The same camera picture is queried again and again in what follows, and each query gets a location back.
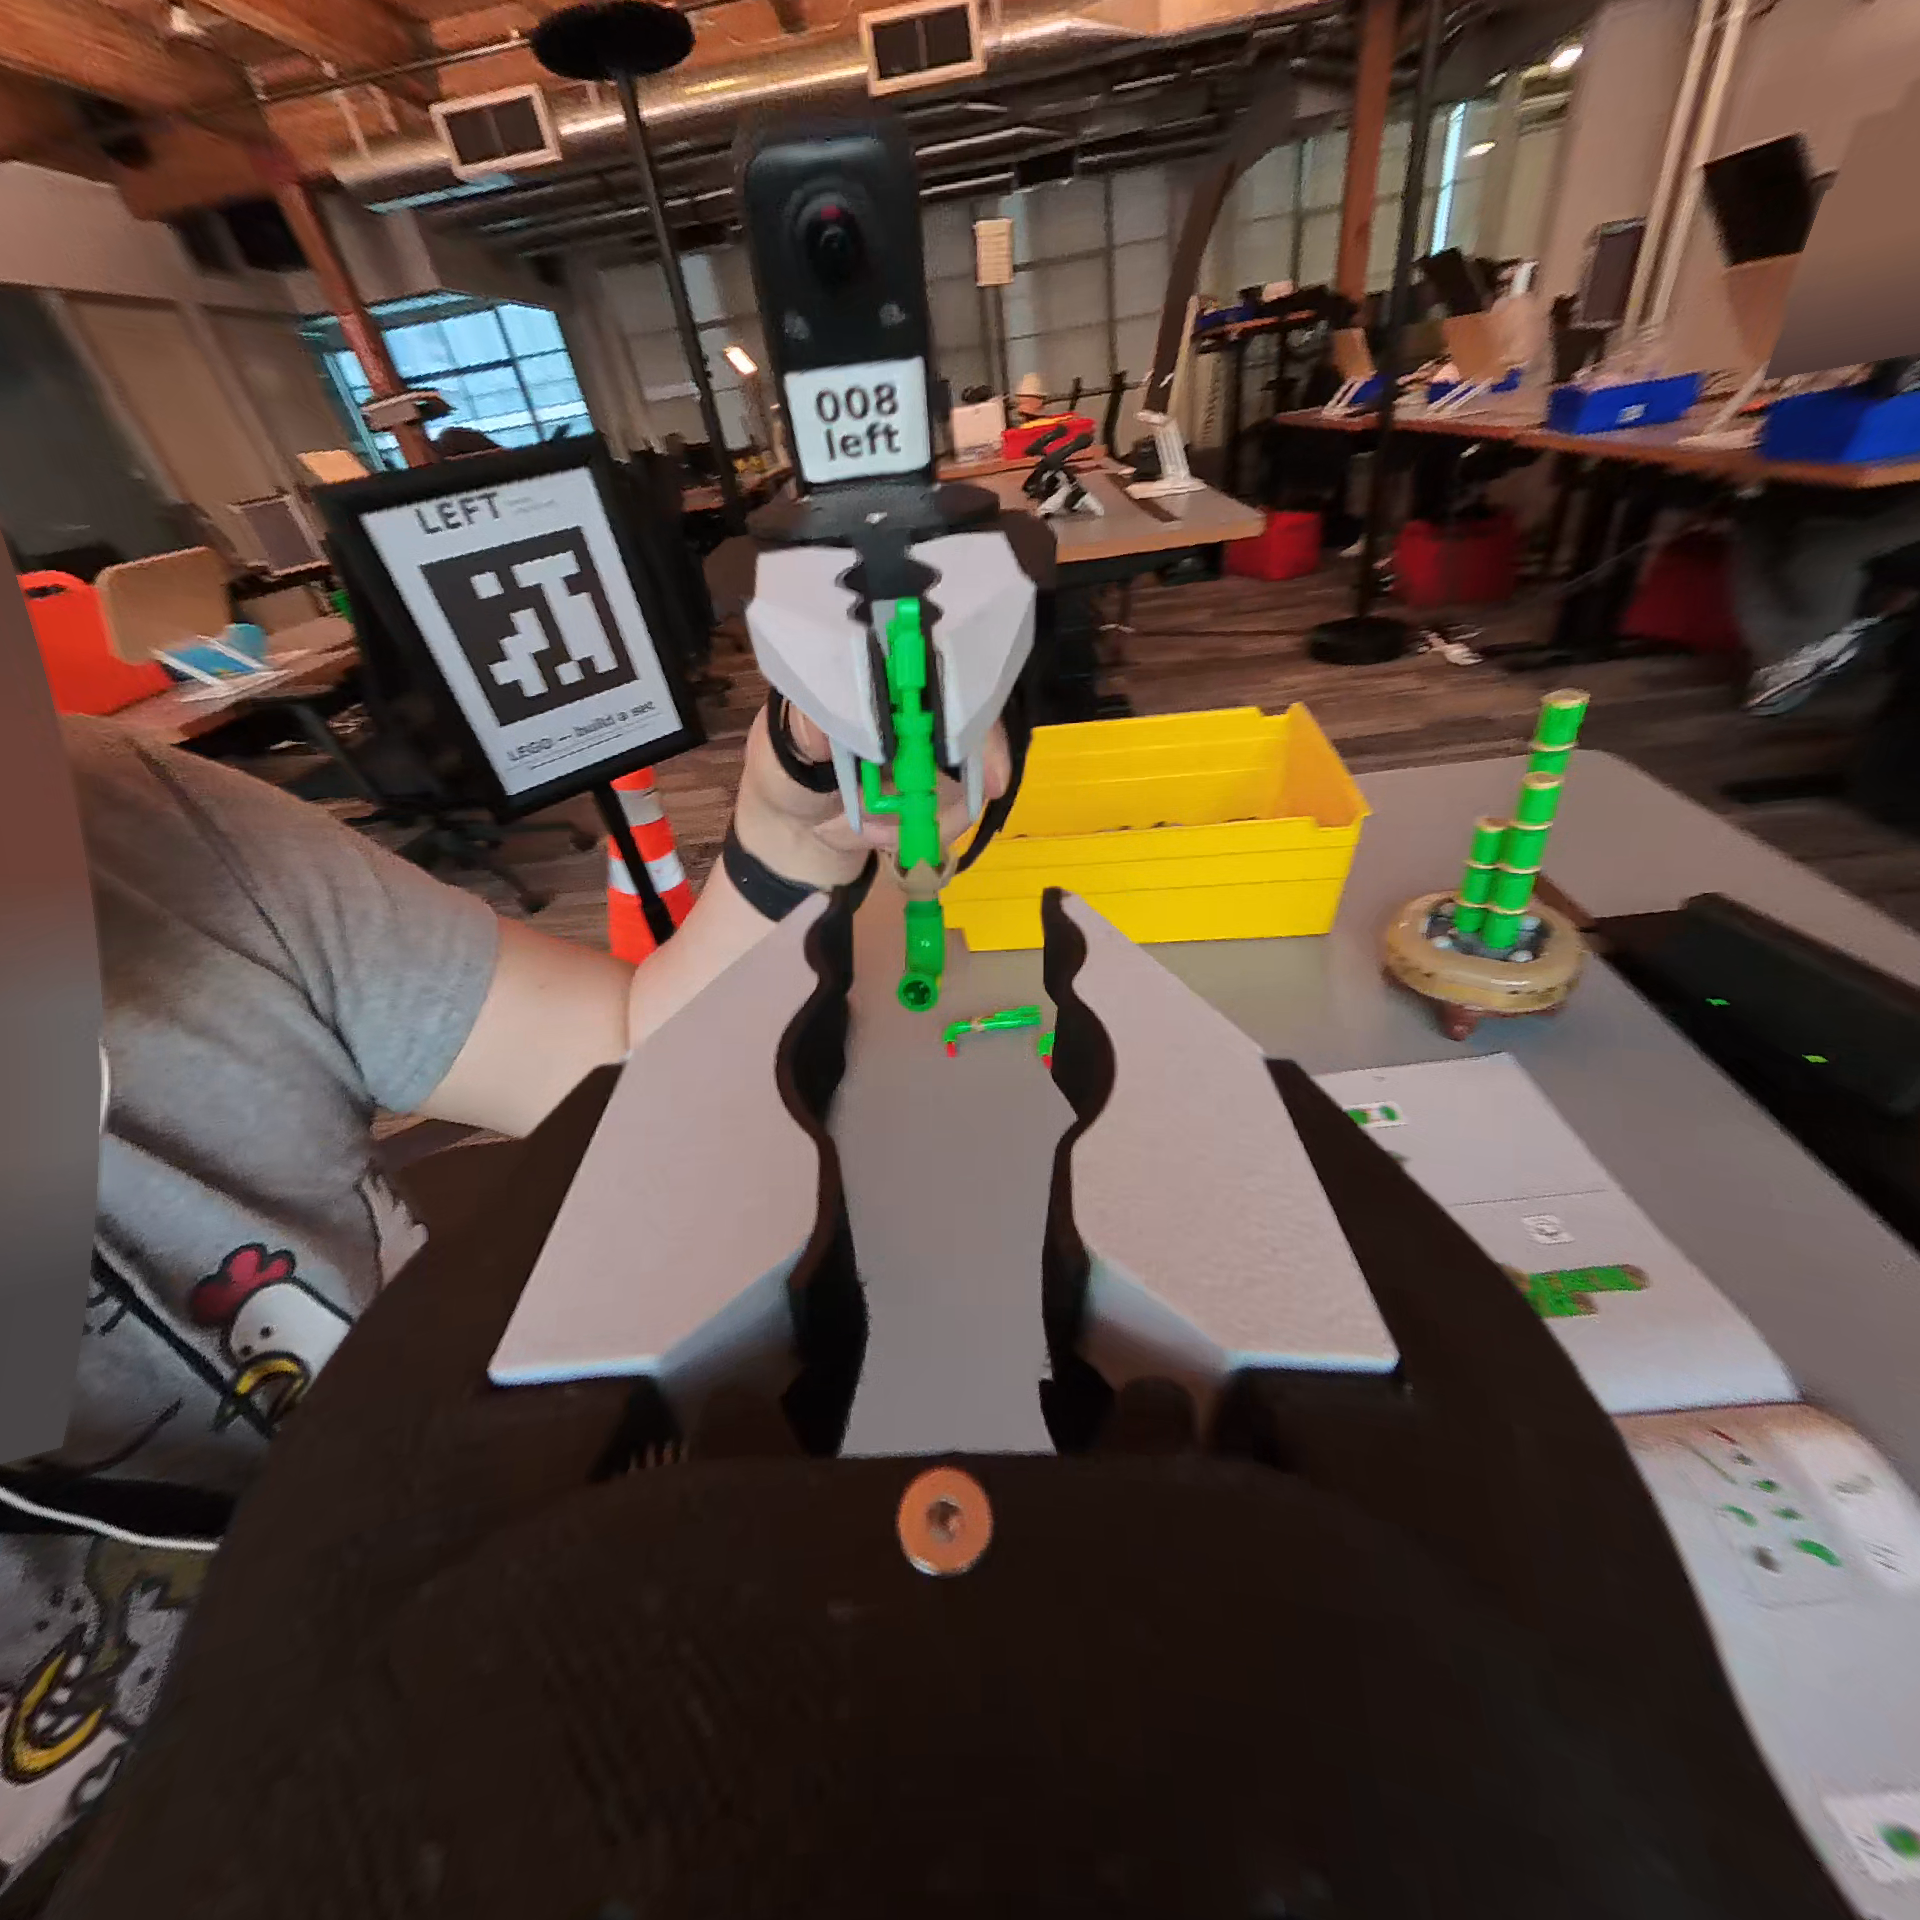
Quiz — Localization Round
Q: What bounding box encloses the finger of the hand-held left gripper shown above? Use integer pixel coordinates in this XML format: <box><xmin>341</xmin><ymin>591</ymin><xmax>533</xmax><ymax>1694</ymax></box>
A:
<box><xmin>918</xmin><ymin>529</ymin><xmax>1037</xmax><ymax>813</ymax></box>
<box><xmin>745</xmin><ymin>543</ymin><xmax>892</xmax><ymax>833</ymax></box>

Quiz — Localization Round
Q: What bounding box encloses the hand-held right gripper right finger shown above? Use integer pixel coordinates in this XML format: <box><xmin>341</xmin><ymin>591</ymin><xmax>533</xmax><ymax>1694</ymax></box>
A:
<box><xmin>1037</xmin><ymin>889</ymin><xmax>1399</xmax><ymax>1454</ymax></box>

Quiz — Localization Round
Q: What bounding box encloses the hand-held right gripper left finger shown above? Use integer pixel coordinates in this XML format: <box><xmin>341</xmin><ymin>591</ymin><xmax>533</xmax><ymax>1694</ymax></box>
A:
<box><xmin>488</xmin><ymin>886</ymin><xmax>877</xmax><ymax>1454</ymax></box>

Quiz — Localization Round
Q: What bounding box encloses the green lego bamboo stem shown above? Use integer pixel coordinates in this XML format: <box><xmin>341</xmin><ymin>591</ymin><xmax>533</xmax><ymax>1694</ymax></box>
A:
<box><xmin>880</xmin><ymin>598</ymin><xmax>955</xmax><ymax>1012</ymax></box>

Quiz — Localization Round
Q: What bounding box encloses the person's left forearm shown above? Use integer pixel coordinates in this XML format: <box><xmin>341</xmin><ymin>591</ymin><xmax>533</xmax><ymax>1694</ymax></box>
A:
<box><xmin>372</xmin><ymin>877</ymin><xmax>840</xmax><ymax>1119</ymax></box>

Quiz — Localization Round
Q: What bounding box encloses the white lego instruction sheet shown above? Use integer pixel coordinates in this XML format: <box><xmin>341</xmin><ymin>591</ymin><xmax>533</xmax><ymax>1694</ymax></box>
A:
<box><xmin>1316</xmin><ymin>1054</ymin><xmax>1803</xmax><ymax>1412</ymax></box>

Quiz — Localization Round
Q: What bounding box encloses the green lego bamboo in pot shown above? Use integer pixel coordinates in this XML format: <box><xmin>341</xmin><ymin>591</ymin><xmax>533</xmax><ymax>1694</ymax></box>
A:
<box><xmin>1385</xmin><ymin>690</ymin><xmax>1588</xmax><ymax>1042</ymax></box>

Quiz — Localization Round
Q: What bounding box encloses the lego instruction booklet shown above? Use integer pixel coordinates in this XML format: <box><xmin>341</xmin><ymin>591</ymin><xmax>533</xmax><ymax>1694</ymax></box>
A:
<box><xmin>1621</xmin><ymin>1401</ymin><xmax>1920</xmax><ymax>1920</ymax></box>

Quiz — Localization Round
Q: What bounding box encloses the person's left hand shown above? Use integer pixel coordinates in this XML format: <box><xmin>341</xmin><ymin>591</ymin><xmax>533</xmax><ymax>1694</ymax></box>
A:
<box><xmin>735</xmin><ymin>690</ymin><xmax>888</xmax><ymax>899</ymax></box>

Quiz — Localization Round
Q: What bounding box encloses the black floor lamp pole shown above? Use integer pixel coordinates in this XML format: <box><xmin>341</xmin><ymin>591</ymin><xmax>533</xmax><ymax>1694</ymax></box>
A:
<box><xmin>533</xmin><ymin>0</ymin><xmax>745</xmax><ymax>503</ymax></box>

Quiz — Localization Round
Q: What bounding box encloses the black wrist band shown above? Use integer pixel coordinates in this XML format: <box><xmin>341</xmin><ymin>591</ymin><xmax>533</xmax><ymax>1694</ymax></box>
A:
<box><xmin>720</xmin><ymin>823</ymin><xmax>824</xmax><ymax>925</ymax></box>

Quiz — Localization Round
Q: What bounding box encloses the yellow plastic bin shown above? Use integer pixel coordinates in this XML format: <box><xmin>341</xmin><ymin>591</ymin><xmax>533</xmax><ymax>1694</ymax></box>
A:
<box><xmin>939</xmin><ymin>706</ymin><xmax>1370</xmax><ymax>953</ymax></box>

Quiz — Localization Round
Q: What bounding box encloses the black framed tag sign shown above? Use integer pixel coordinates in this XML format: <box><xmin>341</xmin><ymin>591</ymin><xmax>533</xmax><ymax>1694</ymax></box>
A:
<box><xmin>313</xmin><ymin>435</ymin><xmax>709</xmax><ymax>901</ymax></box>

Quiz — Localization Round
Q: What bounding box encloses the orange traffic cone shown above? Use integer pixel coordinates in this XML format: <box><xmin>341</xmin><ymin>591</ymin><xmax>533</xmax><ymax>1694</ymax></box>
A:
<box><xmin>604</xmin><ymin>768</ymin><xmax>698</xmax><ymax>967</ymax></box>

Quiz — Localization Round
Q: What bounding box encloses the black office chair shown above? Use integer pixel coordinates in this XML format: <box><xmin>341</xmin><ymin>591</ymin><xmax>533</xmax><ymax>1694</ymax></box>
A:
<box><xmin>290</xmin><ymin>645</ymin><xmax>554</xmax><ymax>907</ymax></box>

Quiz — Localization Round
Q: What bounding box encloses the black electronic box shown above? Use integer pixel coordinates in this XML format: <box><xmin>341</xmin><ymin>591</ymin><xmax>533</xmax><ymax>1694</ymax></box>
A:
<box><xmin>1592</xmin><ymin>893</ymin><xmax>1920</xmax><ymax>1223</ymax></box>

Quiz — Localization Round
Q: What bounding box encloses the blue plastic bin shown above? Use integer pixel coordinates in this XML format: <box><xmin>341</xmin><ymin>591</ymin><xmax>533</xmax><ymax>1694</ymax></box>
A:
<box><xmin>1546</xmin><ymin>375</ymin><xmax>1704</xmax><ymax>435</ymax></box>
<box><xmin>1760</xmin><ymin>392</ymin><xmax>1920</xmax><ymax>462</ymax></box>

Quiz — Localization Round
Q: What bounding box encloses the long wooden work table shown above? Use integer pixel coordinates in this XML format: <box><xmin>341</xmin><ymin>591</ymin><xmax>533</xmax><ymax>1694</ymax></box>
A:
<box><xmin>1272</xmin><ymin>398</ymin><xmax>1920</xmax><ymax>492</ymax></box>

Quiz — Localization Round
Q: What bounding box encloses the orange plastic container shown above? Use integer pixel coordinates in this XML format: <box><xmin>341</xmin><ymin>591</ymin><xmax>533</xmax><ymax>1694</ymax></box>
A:
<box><xmin>20</xmin><ymin>571</ymin><xmax>176</xmax><ymax>719</ymax></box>

